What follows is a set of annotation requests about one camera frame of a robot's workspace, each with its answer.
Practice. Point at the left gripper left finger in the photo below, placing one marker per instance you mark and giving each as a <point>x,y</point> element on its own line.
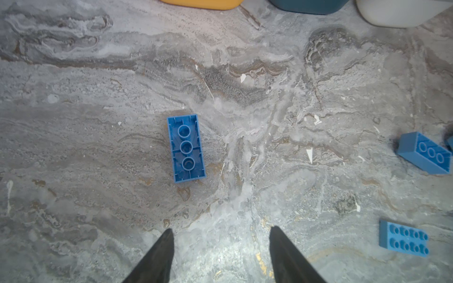
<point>155,266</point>

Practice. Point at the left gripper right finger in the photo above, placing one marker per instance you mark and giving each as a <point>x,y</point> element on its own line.
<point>289,265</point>

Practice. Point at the blue lego brick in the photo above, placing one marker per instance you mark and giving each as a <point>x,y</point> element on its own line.
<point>186,148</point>
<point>403,239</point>
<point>449,143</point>
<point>425,153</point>

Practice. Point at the teal plastic bin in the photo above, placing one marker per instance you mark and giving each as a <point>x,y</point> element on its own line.
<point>315,7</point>

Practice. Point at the yellow plastic bin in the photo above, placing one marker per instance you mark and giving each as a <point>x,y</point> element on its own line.
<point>221,5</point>

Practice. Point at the white plastic bin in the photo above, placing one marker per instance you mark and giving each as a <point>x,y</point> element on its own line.
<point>400,13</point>

